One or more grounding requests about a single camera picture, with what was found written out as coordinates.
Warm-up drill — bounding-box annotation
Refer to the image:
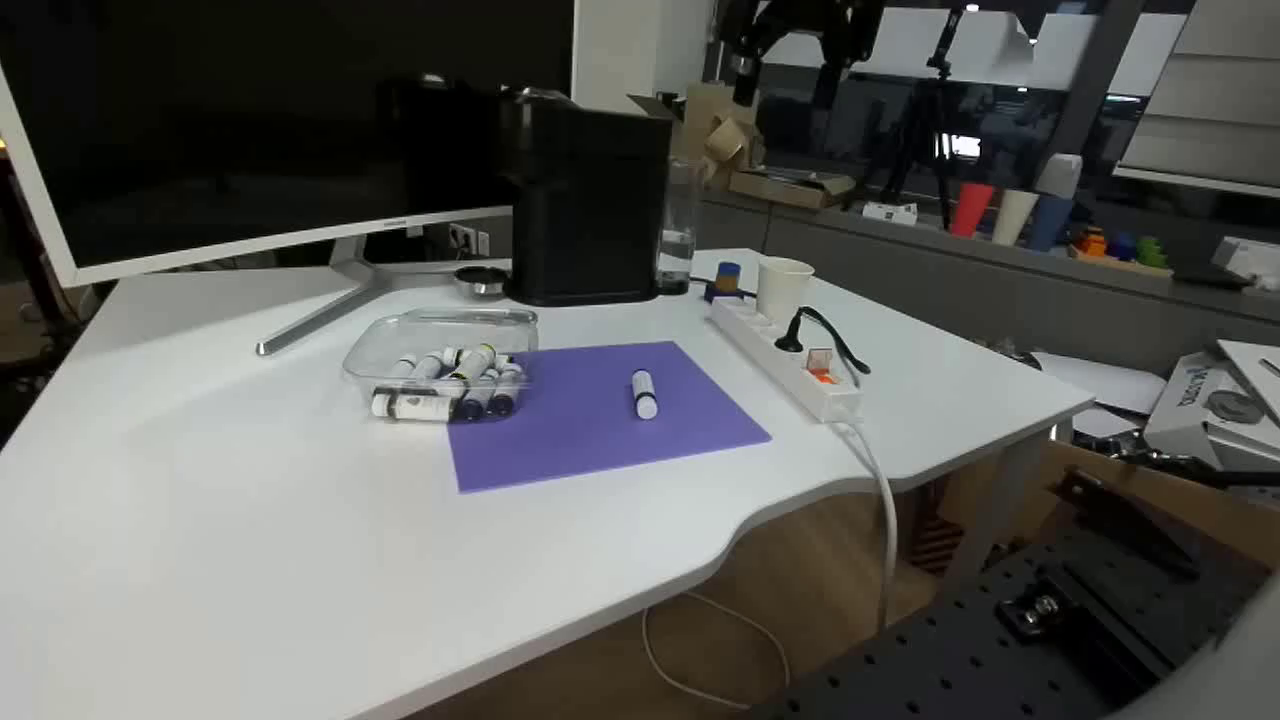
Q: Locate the white power strip red switch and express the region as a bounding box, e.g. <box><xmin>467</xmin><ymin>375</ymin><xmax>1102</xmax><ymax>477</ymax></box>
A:
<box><xmin>700</xmin><ymin>302</ymin><xmax>867</xmax><ymax>430</ymax></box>

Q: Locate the white marker purple cap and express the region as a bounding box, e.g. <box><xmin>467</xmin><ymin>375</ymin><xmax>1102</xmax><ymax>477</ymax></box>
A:
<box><xmin>623</xmin><ymin>367</ymin><xmax>664</xmax><ymax>425</ymax></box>

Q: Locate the purple mat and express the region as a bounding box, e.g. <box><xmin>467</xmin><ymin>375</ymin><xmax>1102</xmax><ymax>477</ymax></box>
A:
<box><xmin>443</xmin><ymin>341</ymin><xmax>778</xmax><ymax>496</ymax></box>

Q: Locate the clear plastic water container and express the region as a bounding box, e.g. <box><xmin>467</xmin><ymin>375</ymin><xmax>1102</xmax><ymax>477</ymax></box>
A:
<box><xmin>658</xmin><ymin>165</ymin><xmax>707</xmax><ymax>285</ymax></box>

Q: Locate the white paper cup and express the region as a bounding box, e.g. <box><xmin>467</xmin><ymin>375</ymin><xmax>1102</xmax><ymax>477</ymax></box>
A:
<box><xmin>755</xmin><ymin>258</ymin><xmax>815</xmax><ymax>330</ymax></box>

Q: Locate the black coffee machine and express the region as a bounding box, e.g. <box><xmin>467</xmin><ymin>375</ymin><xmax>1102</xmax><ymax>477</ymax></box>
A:
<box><xmin>495</xmin><ymin>88</ymin><xmax>675</xmax><ymax>310</ymax></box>

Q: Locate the small round dark dish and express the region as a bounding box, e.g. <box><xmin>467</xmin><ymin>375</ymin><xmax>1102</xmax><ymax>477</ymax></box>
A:
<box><xmin>453</xmin><ymin>264</ymin><xmax>514</xmax><ymax>302</ymax></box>

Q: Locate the cardboard box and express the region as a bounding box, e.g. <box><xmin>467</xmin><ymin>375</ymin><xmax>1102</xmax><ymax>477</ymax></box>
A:
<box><xmin>634</xmin><ymin>80</ymin><xmax>767</xmax><ymax>192</ymax></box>

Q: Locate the clear plastic bowl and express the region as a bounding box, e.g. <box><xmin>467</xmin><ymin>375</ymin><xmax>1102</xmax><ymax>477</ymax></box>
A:
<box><xmin>339</xmin><ymin>310</ymin><xmax>541</xmax><ymax>430</ymax></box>

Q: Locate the white monitor stand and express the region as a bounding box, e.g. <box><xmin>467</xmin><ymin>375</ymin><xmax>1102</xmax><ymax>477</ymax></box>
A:
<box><xmin>254</xmin><ymin>237</ymin><xmax>391</xmax><ymax>359</ymax></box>

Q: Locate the grey cabinet counter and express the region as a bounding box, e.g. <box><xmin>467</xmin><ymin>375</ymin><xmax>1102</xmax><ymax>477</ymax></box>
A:
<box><xmin>695</xmin><ymin>186</ymin><xmax>1280</xmax><ymax>382</ymax></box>

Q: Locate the red plastic cup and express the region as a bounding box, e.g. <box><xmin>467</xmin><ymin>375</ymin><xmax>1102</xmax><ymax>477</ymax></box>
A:
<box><xmin>949</xmin><ymin>179</ymin><xmax>1001</xmax><ymax>246</ymax></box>

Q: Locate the cream plastic cup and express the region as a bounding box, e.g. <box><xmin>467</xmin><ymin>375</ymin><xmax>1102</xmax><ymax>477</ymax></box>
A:
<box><xmin>988</xmin><ymin>186</ymin><xmax>1039</xmax><ymax>254</ymax></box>

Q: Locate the white curved computer monitor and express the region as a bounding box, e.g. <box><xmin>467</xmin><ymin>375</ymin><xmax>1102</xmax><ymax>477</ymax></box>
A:
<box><xmin>0</xmin><ymin>0</ymin><xmax>580</xmax><ymax>294</ymax></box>

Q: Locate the black perforated breadboard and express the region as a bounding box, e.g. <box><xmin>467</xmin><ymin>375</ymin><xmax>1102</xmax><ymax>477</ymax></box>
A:
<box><xmin>755</xmin><ymin>532</ymin><xmax>1271</xmax><ymax>720</ymax></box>

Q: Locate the stack of printed papers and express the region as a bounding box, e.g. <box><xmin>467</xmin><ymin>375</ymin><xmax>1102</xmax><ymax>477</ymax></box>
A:
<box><xmin>1140</xmin><ymin>336</ymin><xmax>1280</xmax><ymax>474</ymax></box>

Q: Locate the black plug with cable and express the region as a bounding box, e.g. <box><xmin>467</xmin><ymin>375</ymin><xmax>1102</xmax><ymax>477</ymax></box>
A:
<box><xmin>774</xmin><ymin>305</ymin><xmax>874</xmax><ymax>382</ymax></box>

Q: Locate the white power strip cable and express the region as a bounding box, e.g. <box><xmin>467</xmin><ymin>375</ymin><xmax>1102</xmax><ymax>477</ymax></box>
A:
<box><xmin>831</xmin><ymin>414</ymin><xmax>906</xmax><ymax>632</ymax></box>

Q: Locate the thin white looped cable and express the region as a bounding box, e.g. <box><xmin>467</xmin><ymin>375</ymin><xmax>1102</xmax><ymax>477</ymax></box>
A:
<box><xmin>636</xmin><ymin>587</ymin><xmax>799</xmax><ymax>718</ymax></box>

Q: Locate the black camera tripod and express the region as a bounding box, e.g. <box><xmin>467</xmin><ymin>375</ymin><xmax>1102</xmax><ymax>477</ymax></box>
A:
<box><xmin>864</xmin><ymin>0</ymin><xmax>995</xmax><ymax>232</ymax></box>

